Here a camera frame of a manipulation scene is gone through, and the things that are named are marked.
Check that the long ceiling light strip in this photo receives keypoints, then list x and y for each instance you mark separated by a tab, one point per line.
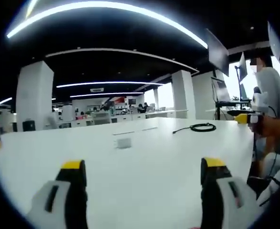
111	12

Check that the small tilted monitor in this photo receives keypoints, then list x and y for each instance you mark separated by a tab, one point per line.
242	68

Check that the open laptop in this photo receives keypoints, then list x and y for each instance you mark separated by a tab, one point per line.
221	89

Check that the large dark monitor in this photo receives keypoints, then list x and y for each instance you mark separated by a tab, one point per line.
218	53

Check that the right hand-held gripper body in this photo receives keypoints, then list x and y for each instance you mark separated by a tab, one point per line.
261	101

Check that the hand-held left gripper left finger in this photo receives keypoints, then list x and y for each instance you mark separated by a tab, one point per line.
58	202

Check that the black bin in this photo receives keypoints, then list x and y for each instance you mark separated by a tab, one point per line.
28	126

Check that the dark monitor at edge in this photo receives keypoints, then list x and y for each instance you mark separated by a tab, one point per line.
275	40

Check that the white desk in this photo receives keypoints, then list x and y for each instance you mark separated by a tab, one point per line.
142	171

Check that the person's white garment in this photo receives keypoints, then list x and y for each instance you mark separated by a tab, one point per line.
276	181

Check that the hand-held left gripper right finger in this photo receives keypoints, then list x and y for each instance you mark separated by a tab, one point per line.
225	202

